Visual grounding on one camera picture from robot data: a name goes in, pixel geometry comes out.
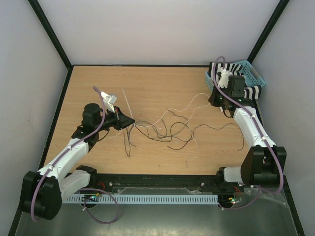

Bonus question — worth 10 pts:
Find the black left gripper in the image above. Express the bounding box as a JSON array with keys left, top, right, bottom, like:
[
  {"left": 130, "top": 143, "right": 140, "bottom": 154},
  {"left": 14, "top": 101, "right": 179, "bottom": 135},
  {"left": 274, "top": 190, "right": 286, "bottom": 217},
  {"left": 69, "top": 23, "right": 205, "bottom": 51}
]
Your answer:
[{"left": 95, "top": 106, "right": 135, "bottom": 132}]

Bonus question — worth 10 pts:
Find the white wire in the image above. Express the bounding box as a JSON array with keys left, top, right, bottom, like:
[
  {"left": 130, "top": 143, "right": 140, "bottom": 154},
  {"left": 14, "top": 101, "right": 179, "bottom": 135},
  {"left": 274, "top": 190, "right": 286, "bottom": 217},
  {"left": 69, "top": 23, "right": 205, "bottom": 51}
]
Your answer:
[{"left": 109, "top": 93, "right": 214, "bottom": 163}]

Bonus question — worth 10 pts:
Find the grey wire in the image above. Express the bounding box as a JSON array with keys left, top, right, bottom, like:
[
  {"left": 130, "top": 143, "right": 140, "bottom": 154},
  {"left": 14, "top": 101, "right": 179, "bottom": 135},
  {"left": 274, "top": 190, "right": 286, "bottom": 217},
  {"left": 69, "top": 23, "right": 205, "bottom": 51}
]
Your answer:
[{"left": 123, "top": 120, "right": 192, "bottom": 158}]

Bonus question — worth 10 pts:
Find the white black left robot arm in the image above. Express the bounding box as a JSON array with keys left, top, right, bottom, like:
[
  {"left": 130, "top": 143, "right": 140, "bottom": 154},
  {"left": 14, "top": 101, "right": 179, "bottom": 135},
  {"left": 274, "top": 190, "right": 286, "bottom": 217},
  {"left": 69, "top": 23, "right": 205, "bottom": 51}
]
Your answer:
[{"left": 19, "top": 103, "right": 135, "bottom": 220}]

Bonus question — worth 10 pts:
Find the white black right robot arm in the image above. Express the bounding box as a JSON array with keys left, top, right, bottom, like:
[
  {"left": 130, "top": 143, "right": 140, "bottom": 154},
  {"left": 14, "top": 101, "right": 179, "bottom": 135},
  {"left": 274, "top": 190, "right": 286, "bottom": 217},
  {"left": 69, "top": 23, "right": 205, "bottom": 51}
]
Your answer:
[{"left": 209, "top": 75, "right": 286, "bottom": 191}]

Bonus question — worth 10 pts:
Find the black white striped cloth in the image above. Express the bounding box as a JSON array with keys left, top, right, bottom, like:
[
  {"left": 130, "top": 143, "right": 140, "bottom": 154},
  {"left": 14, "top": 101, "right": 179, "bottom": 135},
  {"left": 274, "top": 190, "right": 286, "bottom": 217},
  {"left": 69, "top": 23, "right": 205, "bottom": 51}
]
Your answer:
[{"left": 208, "top": 62, "right": 262, "bottom": 100}]

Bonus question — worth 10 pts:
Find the light blue perforated basket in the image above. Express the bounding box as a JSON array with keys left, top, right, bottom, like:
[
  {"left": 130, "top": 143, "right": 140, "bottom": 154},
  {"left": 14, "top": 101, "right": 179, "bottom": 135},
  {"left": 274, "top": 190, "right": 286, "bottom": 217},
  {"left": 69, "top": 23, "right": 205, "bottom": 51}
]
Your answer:
[{"left": 204, "top": 60, "right": 266, "bottom": 91}]

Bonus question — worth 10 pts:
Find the grey metal front plate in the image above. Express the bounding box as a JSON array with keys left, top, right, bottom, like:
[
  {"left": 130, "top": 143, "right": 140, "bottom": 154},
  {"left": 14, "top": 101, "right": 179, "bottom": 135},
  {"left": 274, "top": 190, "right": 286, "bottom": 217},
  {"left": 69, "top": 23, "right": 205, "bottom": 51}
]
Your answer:
[{"left": 12, "top": 191, "right": 304, "bottom": 236}]

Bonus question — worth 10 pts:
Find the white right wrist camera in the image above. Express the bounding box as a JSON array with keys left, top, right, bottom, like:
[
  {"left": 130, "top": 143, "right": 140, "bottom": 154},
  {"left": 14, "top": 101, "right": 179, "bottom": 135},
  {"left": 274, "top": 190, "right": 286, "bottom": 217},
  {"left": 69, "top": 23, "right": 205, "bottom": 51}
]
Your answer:
[{"left": 218, "top": 68, "right": 233, "bottom": 89}]

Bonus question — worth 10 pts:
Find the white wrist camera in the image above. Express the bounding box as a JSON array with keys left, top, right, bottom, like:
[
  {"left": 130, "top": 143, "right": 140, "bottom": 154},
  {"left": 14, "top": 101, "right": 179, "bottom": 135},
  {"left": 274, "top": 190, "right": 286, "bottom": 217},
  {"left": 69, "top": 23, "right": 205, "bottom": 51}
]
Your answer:
[
  {"left": 218, "top": 68, "right": 233, "bottom": 89},
  {"left": 101, "top": 91, "right": 117, "bottom": 112}
]

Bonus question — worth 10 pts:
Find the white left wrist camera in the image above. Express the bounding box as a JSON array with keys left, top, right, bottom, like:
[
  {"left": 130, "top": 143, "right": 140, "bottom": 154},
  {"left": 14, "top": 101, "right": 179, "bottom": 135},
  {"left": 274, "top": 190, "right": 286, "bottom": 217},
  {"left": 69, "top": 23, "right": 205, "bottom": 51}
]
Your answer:
[{"left": 101, "top": 91, "right": 117, "bottom": 112}]

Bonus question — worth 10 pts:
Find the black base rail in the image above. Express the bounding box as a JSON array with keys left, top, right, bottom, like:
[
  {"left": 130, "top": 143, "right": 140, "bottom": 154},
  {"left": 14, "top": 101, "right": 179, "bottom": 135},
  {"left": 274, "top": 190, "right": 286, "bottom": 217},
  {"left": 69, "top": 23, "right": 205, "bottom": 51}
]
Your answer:
[{"left": 93, "top": 173, "right": 288, "bottom": 195}]

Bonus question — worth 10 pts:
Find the black cage frame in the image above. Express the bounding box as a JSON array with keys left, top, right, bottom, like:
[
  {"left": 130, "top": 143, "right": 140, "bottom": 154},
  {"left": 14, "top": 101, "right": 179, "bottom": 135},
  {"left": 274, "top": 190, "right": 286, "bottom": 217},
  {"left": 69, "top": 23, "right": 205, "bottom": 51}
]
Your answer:
[{"left": 8, "top": 0, "right": 305, "bottom": 236}]

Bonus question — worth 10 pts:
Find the white slotted cable duct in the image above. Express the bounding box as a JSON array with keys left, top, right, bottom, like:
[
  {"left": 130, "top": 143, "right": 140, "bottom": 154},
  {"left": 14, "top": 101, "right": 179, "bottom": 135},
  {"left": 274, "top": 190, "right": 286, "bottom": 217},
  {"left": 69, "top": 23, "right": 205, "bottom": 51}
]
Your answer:
[{"left": 64, "top": 194, "right": 218, "bottom": 205}]

